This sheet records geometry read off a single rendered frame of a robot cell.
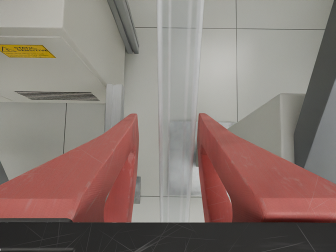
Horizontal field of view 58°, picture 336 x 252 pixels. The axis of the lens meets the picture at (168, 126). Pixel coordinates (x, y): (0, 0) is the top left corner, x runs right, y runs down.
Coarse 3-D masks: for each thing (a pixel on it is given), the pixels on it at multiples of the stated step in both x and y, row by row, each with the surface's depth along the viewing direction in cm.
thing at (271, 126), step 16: (288, 96) 23; (304, 96) 23; (256, 112) 30; (272, 112) 25; (288, 112) 23; (240, 128) 36; (256, 128) 29; (272, 128) 25; (288, 128) 23; (256, 144) 29; (272, 144) 25; (288, 144) 23; (288, 160) 23; (192, 176) 102; (192, 192) 101
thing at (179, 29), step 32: (160, 0) 9; (192, 0) 9; (160, 32) 9; (192, 32) 9; (160, 64) 10; (192, 64) 10; (160, 96) 11; (192, 96) 11; (160, 128) 11; (192, 128) 11; (160, 160) 12; (192, 160) 12; (160, 192) 13
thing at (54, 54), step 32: (0, 0) 46; (32, 0) 46; (64, 0) 46; (96, 0) 64; (0, 32) 47; (32, 32) 47; (64, 32) 47; (96, 32) 65; (0, 64) 62; (32, 64) 61; (64, 64) 61; (96, 64) 65; (0, 96) 92; (32, 96) 91; (64, 96) 90; (96, 96) 89
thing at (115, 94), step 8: (112, 88) 75; (120, 88) 74; (112, 96) 75; (120, 96) 74; (112, 104) 75; (120, 104) 74; (112, 112) 75; (120, 112) 74; (104, 120) 74; (112, 120) 74; (120, 120) 74; (104, 128) 73; (136, 184) 102; (136, 192) 102; (136, 200) 102
